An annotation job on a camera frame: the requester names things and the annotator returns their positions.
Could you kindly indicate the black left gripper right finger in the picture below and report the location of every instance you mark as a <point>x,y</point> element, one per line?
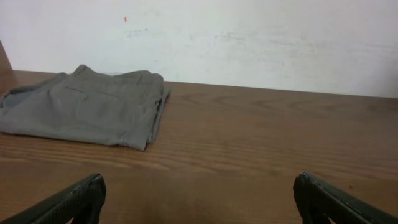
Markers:
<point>320,202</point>

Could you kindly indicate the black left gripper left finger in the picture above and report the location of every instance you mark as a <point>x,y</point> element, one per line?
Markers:
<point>80,203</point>

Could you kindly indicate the folded grey shorts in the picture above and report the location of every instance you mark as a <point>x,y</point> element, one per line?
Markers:
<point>87,106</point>

